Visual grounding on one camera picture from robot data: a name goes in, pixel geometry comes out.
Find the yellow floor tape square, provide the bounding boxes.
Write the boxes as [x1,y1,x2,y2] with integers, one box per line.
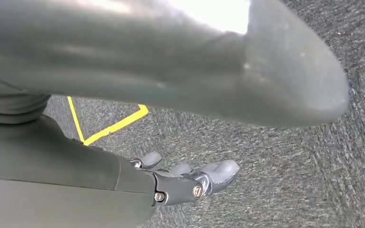
[67,95,149,146]

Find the ribbed grey right arm sleeve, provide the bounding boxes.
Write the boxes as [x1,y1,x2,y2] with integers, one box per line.
[0,93,51,124]

